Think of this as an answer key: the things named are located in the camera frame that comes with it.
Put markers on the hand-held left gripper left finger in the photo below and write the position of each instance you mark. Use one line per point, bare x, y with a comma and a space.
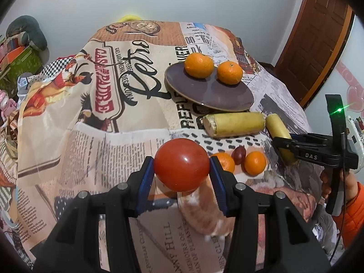
146, 182

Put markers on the printed newspaper pattern cloth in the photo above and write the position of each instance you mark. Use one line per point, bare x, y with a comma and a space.
113, 148

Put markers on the person's right hand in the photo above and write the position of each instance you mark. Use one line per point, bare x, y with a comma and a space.
325, 183

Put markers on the pink toy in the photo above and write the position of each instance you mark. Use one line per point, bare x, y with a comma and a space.
6, 102

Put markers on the brown round plate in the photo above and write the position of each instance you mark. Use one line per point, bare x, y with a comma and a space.
199, 91

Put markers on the small orange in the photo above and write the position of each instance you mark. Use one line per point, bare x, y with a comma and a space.
226, 162
255, 163

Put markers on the yellow curved object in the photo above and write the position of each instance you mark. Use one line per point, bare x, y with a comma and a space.
128, 17

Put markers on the large orange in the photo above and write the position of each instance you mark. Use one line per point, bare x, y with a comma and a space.
199, 65
229, 72

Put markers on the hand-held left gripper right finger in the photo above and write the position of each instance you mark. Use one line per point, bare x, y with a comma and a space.
217, 182

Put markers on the orange red boxes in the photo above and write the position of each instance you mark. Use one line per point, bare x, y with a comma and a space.
12, 49

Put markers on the green box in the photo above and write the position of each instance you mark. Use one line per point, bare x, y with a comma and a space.
21, 65

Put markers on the cut yellow banana piece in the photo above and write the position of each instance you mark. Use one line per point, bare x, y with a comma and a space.
236, 123
277, 126

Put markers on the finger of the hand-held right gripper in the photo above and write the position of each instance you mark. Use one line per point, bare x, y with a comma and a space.
285, 145
312, 140

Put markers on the dark red jujube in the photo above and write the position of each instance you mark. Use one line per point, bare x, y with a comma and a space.
238, 154

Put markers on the pink heart wall sticker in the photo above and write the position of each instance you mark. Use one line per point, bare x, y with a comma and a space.
352, 93

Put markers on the red tomato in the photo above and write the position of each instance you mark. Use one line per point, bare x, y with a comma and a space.
182, 165

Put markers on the brown wooden door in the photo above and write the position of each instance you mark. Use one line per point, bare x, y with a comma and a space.
315, 34

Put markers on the checkered black white cloth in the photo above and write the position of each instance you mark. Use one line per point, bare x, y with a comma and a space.
58, 64

